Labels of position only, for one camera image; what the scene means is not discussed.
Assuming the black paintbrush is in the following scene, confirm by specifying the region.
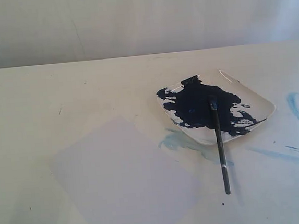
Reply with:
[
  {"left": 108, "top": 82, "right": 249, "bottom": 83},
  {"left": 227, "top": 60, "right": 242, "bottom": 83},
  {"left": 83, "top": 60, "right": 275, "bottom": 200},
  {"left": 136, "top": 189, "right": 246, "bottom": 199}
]
[{"left": 208, "top": 95, "right": 231, "bottom": 195}]

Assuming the white paper sheet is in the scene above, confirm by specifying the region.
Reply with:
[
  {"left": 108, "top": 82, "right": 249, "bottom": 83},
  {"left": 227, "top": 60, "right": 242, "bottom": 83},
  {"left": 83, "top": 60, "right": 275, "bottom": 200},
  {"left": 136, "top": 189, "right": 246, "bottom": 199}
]
[{"left": 51, "top": 117, "right": 200, "bottom": 224}]

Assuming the white square paint plate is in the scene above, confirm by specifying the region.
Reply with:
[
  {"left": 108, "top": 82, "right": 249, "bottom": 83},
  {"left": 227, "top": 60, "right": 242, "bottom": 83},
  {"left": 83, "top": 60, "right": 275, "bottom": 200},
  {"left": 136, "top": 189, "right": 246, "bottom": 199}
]
[{"left": 156, "top": 69, "right": 276, "bottom": 145}]

